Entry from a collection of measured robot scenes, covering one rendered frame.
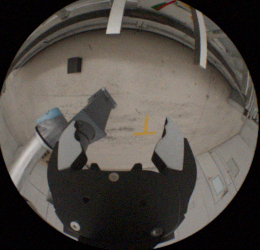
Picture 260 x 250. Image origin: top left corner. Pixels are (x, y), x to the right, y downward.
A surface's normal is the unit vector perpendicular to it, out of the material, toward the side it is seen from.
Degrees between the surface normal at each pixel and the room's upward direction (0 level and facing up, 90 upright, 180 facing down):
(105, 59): 0
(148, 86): 0
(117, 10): 0
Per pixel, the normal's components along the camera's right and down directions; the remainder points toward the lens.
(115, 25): 0.04, 0.53
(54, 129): 0.84, 0.02
